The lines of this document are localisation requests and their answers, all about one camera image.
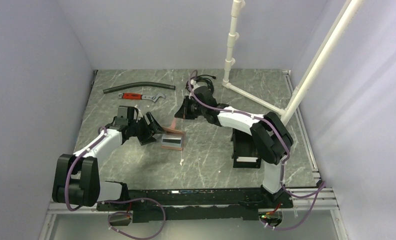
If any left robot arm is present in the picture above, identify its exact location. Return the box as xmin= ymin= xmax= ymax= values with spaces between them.
xmin=51 ymin=106 xmax=165 ymax=212

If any coiled black cable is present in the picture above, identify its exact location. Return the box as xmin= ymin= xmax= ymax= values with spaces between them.
xmin=185 ymin=74 xmax=217 ymax=95

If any aluminium extrusion frame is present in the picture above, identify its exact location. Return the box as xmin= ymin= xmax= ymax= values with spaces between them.
xmin=47 ymin=187 xmax=349 ymax=240

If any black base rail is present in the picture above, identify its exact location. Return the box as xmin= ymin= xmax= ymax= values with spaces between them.
xmin=96 ymin=187 xmax=293 ymax=223

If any black card box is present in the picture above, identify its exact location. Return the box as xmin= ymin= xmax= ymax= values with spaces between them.
xmin=230 ymin=129 xmax=262 ymax=169

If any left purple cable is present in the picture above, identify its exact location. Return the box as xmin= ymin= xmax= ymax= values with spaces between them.
xmin=64 ymin=125 xmax=167 ymax=240

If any black rubber hose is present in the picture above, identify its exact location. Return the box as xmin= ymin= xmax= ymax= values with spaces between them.
xmin=102 ymin=81 xmax=176 ymax=95

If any red handled adjustable wrench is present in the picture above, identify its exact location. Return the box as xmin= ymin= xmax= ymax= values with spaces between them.
xmin=117 ymin=92 xmax=166 ymax=103

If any grey credit card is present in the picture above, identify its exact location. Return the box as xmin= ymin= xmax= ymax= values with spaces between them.
xmin=161 ymin=134 xmax=183 ymax=148

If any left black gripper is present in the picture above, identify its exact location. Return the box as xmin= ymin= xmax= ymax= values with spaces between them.
xmin=128 ymin=112 xmax=167 ymax=146

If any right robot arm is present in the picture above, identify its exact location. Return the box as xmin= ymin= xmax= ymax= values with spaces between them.
xmin=174 ymin=86 xmax=294 ymax=208

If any white pvc pipe frame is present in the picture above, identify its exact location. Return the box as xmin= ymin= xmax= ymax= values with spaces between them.
xmin=219 ymin=0 xmax=363 ymax=123

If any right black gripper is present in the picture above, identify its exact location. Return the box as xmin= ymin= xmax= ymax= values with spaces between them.
xmin=175 ymin=95 xmax=207 ymax=120

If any brown leather card holder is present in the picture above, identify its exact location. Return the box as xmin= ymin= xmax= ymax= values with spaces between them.
xmin=161 ymin=127 xmax=186 ymax=151

